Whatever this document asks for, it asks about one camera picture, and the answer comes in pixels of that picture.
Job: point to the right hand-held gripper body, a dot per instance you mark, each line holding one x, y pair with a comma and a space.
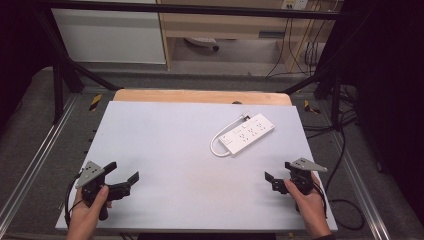
301, 178

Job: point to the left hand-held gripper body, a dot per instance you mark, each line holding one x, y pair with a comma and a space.
89, 174

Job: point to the white power strip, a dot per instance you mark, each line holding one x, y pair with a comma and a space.
248, 133

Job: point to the person's right hand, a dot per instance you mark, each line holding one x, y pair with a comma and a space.
311, 208

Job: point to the person's left hand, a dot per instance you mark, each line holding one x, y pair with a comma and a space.
85, 216

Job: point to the white table board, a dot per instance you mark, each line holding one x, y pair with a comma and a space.
173, 173

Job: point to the yellow black tape mark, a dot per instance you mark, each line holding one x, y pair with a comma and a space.
95, 102
310, 107

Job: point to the wooden table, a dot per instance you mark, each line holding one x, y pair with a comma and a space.
200, 96

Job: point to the white cabinet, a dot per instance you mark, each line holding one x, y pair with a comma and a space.
110, 36

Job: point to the wooden desk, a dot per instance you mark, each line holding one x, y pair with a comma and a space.
226, 25

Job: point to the aluminium rail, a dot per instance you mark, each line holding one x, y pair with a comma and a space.
36, 156
361, 186

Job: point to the black metal frame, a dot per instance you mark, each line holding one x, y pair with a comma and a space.
58, 86

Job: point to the white wall socket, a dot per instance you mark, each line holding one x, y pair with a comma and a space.
295, 4

